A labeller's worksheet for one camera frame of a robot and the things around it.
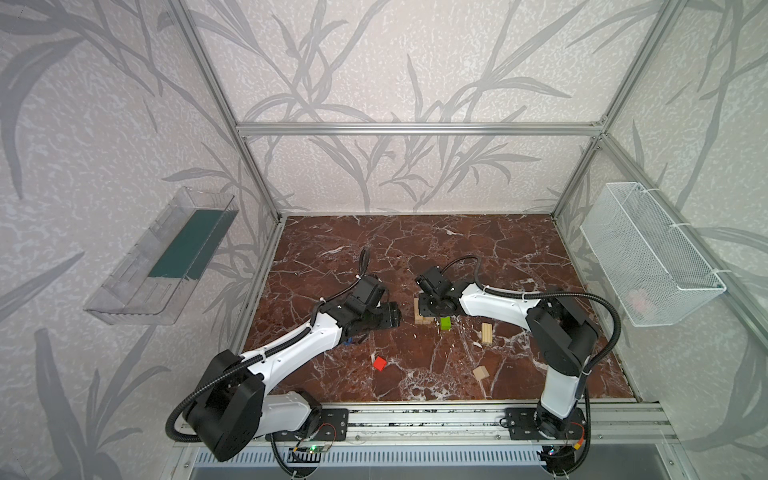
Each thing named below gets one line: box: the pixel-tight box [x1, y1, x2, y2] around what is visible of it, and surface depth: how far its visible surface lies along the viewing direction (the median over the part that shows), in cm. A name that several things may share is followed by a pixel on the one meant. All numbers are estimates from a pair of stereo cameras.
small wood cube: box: [472, 366, 490, 380], surface depth 83 cm
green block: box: [440, 316, 452, 330], surface depth 91 cm
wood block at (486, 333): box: [481, 322, 493, 344], surface depth 90 cm
